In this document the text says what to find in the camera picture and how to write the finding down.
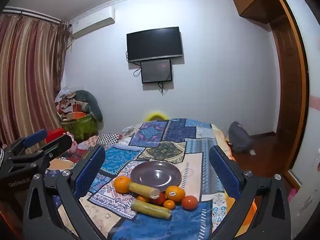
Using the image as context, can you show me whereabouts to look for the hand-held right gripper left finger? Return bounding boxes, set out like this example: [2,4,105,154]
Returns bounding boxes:
[22,144,110,240]

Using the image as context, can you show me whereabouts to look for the yellow round item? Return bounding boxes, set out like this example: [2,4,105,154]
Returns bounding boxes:
[146,110,167,122]

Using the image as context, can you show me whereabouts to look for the curtain rod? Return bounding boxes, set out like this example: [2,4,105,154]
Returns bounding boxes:
[1,8,64,23]

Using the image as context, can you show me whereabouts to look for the grey plush toy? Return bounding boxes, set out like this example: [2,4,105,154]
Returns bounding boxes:
[75,90,103,123]

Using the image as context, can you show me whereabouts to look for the orange-red tomato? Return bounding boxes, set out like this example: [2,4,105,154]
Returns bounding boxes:
[181,195,199,211]

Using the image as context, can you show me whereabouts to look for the pink toy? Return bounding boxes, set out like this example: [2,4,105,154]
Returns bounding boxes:
[66,134,78,155]

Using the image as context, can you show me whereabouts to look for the purple round plate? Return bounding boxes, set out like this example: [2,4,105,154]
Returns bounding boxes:
[130,161,182,193]

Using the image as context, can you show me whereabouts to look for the deep red tomato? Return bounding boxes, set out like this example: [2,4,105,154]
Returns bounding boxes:
[149,192,167,206]

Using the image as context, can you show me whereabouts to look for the red box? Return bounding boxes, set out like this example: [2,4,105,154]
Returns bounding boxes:
[45,128,66,143]

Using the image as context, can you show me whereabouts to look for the striped brown curtain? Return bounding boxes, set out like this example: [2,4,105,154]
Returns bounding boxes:
[0,12,72,150]

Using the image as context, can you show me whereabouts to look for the grey backpack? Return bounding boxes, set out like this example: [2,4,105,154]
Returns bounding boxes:
[228,121,253,153]

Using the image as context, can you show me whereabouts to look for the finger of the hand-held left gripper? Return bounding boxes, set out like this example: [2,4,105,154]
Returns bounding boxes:
[4,129,48,161]
[6,134,73,171]

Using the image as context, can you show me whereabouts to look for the small black wall monitor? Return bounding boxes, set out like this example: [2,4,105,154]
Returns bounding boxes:
[140,59,173,84]

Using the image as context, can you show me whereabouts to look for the wooden overhead cabinet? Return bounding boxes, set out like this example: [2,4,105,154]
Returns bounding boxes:
[231,0,279,25]

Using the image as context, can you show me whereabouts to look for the plain orange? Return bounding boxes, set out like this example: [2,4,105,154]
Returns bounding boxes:
[114,176,132,194]

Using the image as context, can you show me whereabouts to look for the checkered cloth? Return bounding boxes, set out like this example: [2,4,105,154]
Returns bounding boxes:
[96,133,123,147]

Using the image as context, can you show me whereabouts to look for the black monitor cable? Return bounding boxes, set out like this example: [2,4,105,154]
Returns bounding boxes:
[158,80,173,96]

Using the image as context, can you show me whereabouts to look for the black wall television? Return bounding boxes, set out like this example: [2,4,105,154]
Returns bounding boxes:
[126,26,184,63]

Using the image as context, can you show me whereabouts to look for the pile of household clutter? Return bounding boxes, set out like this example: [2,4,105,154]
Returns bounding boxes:
[54,86,92,123]

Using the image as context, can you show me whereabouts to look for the white air conditioner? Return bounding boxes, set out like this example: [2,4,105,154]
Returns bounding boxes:
[71,7,116,39]

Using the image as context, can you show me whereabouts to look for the patchwork printed blanket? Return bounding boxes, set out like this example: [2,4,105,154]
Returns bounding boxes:
[47,118,237,240]

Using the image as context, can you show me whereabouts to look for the beige box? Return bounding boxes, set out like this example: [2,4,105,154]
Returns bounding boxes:
[47,158,75,171]

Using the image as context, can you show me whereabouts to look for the wooden panel door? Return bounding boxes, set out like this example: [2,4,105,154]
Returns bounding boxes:
[271,0,310,190]

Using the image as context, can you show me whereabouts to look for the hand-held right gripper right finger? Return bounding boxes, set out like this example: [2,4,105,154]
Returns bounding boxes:
[209,145,292,240]

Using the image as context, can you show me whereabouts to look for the orange bed sheet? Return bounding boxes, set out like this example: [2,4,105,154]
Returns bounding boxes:
[226,155,258,238]

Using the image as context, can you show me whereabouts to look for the orange with sticker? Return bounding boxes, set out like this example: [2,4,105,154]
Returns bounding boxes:
[165,185,186,202]

